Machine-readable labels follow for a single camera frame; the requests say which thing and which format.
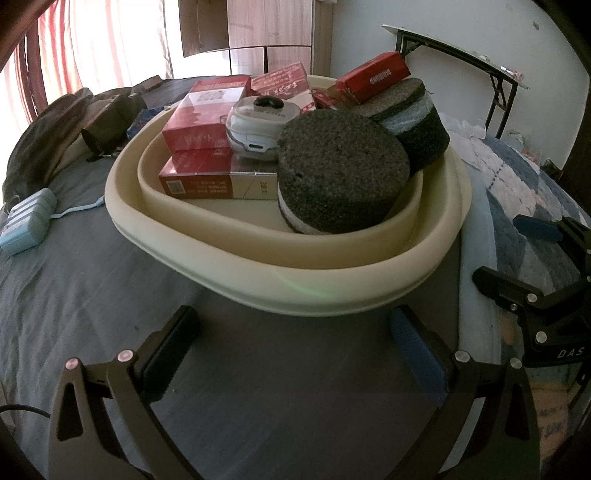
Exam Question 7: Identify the pale blue ribbed device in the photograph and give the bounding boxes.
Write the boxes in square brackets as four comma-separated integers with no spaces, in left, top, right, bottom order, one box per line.
[0,188,58,256]

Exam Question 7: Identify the grey bed sheet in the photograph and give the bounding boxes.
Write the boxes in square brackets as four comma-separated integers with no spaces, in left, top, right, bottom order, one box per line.
[0,76,499,480]

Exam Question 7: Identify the wooden wardrobe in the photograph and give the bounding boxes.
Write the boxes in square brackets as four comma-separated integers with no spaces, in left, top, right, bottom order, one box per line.
[178,0,334,79]

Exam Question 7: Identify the red white curtain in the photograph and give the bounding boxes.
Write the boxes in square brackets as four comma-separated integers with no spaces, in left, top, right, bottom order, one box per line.
[0,0,178,134]

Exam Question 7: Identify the small red box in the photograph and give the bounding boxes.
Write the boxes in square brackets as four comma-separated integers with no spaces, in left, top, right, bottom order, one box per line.
[311,89,345,110]

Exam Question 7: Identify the blue white checked blanket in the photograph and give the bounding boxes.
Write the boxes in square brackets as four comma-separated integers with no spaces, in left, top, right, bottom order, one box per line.
[443,111,591,462]

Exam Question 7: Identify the pale blue sheet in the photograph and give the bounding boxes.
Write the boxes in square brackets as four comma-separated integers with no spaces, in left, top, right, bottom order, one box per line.
[455,152,504,361]

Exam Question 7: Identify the black folding table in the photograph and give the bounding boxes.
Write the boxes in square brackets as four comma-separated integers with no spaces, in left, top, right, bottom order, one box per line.
[381,23,532,139]

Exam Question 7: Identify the pale blue cable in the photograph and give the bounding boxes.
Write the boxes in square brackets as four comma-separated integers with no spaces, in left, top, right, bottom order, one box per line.
[50,196,108,220]

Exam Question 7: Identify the large pale red box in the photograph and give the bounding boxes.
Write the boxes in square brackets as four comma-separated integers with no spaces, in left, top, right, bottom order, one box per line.
[161,78,251,152]

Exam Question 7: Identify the long red carton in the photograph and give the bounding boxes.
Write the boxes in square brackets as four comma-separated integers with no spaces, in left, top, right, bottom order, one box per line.
[158,148,280,201]

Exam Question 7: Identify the red box with white script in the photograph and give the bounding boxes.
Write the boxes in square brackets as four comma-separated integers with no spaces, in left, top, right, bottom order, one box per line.
[250,62,319,114]

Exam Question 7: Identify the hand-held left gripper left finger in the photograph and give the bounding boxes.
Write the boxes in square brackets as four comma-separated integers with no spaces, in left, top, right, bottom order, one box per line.
[47,305,201,480]

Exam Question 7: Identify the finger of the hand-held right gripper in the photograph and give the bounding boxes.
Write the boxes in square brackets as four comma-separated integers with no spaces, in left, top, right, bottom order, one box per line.
[472,265,591,319]
[512,215,591,273]

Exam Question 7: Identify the dark clothing pile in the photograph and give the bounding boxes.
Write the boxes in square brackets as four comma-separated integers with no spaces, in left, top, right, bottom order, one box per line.
[2,88,148,199]

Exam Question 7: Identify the cream plastic basin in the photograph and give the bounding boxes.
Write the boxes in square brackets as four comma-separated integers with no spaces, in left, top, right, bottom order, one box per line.
[105,74,472,318]

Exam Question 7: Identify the black cable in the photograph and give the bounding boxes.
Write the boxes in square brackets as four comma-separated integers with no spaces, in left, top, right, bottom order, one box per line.
[0,404,51,421]

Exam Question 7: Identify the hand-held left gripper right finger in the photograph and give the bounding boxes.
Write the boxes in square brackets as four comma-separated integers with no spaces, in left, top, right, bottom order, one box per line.
[389,305,541,480]

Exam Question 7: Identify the black white sponge disc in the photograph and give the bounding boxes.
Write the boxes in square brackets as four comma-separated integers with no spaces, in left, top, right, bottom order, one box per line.
[277,109,411,235]
[348,78,451,174]

